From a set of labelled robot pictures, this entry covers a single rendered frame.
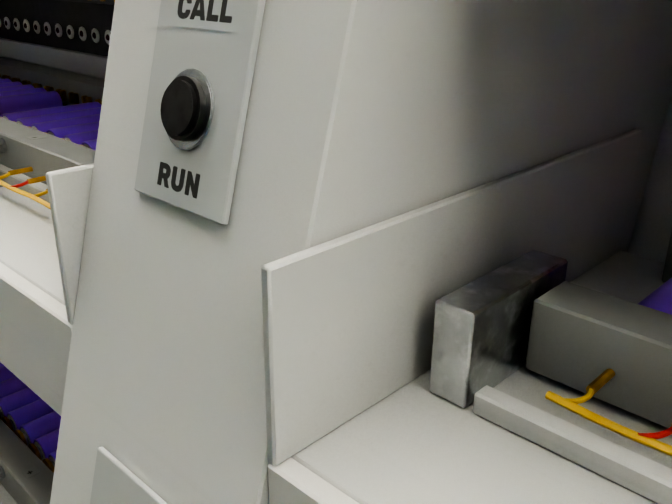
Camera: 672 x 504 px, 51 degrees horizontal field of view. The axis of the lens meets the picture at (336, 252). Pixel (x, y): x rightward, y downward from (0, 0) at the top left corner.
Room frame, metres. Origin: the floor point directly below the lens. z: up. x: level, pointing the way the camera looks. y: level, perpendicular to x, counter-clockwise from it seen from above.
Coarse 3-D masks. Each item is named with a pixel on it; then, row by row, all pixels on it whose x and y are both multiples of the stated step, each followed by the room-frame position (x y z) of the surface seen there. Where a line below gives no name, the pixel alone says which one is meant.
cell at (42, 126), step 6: (96, 114) 0.44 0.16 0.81; (54, 120) 0.42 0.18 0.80; (60, 120) 0.42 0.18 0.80; (66, 120) 0.42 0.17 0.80; (72, 120) 0.42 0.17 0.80; (78, 120) 0.42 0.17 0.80; (84, 120) 0.43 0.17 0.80; (90, 120) 0.43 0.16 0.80; (96, 120) 0.43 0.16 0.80; (30, 126) 0.41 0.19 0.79; (36, 126) 0.41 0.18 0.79; (42, 126) 0.41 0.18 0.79; (48, 126) 0.41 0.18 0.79; (54, 126) 0.41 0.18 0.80; (60, 126) 0.41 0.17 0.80
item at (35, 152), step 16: (0, 128) 0.38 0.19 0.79; (16, 128) 0.38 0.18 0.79; (32, 128) 0.38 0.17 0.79; (16, 144) 0.35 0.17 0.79; (32, 144) 0.34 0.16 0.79; (48, 144) 0.34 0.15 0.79; (64, 144) 0.34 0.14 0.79; (0, 160) 0.37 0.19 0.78; (16, 160) 0.36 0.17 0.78; (32, 160) 0.34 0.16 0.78; (48, 160) 0.33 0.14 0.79; (64, 160) 0.32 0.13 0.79; (80, 160) 0.32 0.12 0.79; (0, 176) 0.34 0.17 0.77; (32, 176) 0.35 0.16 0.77; (16, 192) 0.32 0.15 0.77
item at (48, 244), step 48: (0, 48) 0.68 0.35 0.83; (48, 48) 0.61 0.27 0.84; (0, 192) 0.34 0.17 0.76; (48, 192) 0.20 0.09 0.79; (0, 240) 0.28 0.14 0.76; (48, 240) 0.28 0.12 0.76; (0, 288) 0.25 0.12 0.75; (48, 288) 0.24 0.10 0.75; (0, 336) 0.26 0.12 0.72; (48, 336) 0.23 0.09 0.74; (48, 384) 0.23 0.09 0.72
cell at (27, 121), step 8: (64, 112) 0.44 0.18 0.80; (72, 112) 0.44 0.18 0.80; (80, 112) 0.45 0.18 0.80; (88, 112) 0.45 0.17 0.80; (96, 112) 0.45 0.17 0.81; (16, 120) 0.42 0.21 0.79; (24, 120) 0.42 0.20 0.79; (32, 120) 0.42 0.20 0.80; (40, 120) 0.42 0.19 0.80; (48, 120) 0.43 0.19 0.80
